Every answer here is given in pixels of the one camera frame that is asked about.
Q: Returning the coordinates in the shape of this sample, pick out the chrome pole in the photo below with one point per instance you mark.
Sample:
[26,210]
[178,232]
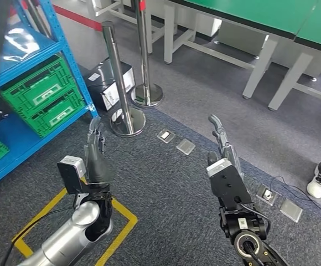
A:
[143,55]
[117,69]

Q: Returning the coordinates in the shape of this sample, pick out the white floor cabinet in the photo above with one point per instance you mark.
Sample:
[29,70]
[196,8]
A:
[318,62]
[209,25]
[240,38]

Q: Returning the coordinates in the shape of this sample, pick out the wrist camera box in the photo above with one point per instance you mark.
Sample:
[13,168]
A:
[68,176]
[230,187]

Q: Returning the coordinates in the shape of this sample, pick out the blue metal shelf rack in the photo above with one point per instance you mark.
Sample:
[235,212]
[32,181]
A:
[17,139]

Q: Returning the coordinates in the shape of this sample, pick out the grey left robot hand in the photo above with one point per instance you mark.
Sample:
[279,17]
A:
[98,165]

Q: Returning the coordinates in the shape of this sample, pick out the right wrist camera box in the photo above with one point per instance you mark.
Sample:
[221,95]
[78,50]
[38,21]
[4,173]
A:
[230,187]

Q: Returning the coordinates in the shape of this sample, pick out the chrome round base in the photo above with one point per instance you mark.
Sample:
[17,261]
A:
[138,121]
[156,96]

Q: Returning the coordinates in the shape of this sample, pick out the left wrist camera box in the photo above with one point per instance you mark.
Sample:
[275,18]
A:
[68,176]

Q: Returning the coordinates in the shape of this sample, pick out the red barrier belt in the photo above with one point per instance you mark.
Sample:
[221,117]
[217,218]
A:
[77,18]

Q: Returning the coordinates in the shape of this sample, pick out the white paper sheet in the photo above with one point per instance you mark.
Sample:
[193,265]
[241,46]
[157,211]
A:
[109,97]

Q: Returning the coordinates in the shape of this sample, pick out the yellow floor tape square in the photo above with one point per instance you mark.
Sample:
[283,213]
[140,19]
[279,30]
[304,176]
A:
[124,211]

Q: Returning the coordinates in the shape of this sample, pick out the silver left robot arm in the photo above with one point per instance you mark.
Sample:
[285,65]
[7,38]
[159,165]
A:
[75,235]

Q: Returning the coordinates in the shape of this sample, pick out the metal floor outlet plate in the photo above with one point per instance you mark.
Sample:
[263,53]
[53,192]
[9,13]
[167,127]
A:
[291,211]
[266,194]
[186,147]
[166,136]

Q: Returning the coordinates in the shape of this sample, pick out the white table frame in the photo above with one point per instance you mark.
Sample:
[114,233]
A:
[148,33]

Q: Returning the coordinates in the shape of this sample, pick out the black equipment case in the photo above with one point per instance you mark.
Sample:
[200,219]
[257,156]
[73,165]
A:
[99,79]

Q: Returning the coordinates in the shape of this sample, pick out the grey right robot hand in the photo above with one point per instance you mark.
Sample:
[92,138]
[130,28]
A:
[230,152]

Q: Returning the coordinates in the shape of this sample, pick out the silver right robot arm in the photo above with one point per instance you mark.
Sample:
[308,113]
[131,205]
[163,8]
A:
[246,227]

